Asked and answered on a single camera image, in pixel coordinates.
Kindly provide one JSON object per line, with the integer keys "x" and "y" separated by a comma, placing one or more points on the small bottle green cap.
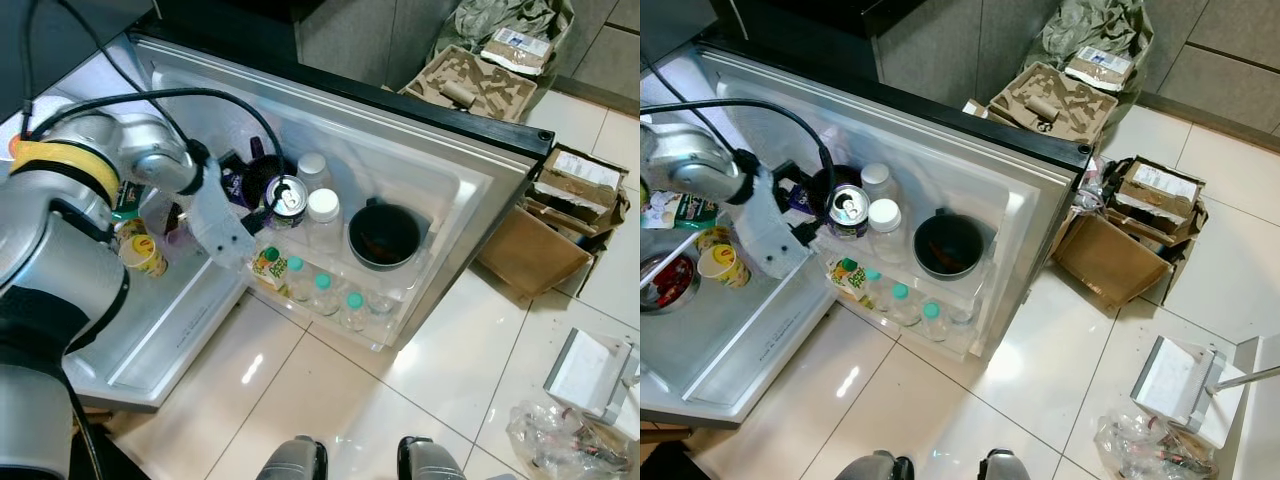
{"x": 930, "y": 311}
{"x": 353, "y": 300}
{"x": 295, "y": 266}
{"x": 873, "y": 275}
{"x": 900, "y": 291}
{"x": 322, "y": 283}

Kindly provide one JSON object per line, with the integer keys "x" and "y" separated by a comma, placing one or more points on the brown packet white label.
{"x": 517, "y": 50}
{"x": 1100, "y": 68}

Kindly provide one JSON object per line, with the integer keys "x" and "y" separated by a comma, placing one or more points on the grey robot leg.
{"x": 435, "y": 465}
{"x": 295, "y": 462}
{"x": 1005, "y": 468}
{"x": 875, "y": 468}

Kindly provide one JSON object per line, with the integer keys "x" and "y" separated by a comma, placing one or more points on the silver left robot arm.
{"x": 60, "y": 260}
{"x": 690, "y": 160}

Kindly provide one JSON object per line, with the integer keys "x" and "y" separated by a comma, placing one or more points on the steel bowl red fruit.
{"x": 672, "y": 285}

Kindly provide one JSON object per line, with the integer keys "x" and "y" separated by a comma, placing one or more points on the grey fridge door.
{"x": 1010, "y": 180}
{"x": 440, "y": 170}

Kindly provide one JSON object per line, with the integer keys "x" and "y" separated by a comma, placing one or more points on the purple snack bag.
{"x": 797, "y": 195}
{"x": 235, "y": 185}

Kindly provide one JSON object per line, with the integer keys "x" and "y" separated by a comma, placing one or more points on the crumpled grey green bag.
{"x": 1090, "y": 25}
{"x": 500, "y": 18}

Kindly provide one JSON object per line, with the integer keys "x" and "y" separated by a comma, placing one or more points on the plain brown cardboard box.
{"x": 530, "y": 255}
{"x": 1105, "y": 262}

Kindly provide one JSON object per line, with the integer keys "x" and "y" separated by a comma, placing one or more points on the black bowl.
{"x": 385, "y": 238}
{"x": 948, "y": 248}

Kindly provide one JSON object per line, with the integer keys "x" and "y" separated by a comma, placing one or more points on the grey robot left leg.
{"x": 875, "y": 468}
{"x": 295, "y": 462}

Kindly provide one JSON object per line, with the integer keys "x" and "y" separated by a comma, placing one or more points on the moulded pulp packaging tray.
{"x": 1060, "y": 105}
{"x": 480, "y": 95}

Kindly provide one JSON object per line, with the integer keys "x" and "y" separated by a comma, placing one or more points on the cardboard box white label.
{"x": 580, "y": 180}
{"x": 1155, "y": 190}

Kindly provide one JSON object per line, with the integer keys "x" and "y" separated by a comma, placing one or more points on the green yellow juice carton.
{"x": 268, "y": 268}
{"x": 848, "y": 278}

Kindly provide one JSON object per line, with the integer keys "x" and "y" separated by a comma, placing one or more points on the clear plastic rubbish bag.
{"x": 1150, "y": 450}
{"x": 560, "y": 445}

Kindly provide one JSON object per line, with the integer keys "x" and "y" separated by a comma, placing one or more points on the clear bottle white cap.
{"x": 885, "y": 213}
{"x": 313, "y": 168}
{"x": 323, "y": 205}
{"x": 877, "y": 178}

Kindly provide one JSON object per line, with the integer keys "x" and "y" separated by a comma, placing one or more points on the grey robot right leg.
{"x": 435, "y": 465}
{"x": 1005, "y": 468}

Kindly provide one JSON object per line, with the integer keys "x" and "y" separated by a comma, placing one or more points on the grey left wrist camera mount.
{"x": 775, "y": 235}
{"x": 220, "y": 225}

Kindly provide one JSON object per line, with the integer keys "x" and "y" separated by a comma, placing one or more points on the yellow paper cup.
{"x": 725, "y": 265}
{"x": 140, "y": 255}

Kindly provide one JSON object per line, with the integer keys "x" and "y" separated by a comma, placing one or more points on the grey fridge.
{"x": 150, "y": 340}
{"x": 730, "y": 360}

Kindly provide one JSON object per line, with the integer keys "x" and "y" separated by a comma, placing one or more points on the white dustpan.
{"x": 585, "y": 370}
{"x": 1175, "y": 380}

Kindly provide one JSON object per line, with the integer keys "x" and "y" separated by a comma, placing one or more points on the green white food packet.
{"x": 695, "y": 212}
{"x": 128, "y": 200}

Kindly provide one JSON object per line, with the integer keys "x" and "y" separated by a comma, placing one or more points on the open silver drink can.
{"x": 285, "y": 200}
{"x": 850, "y": 210}

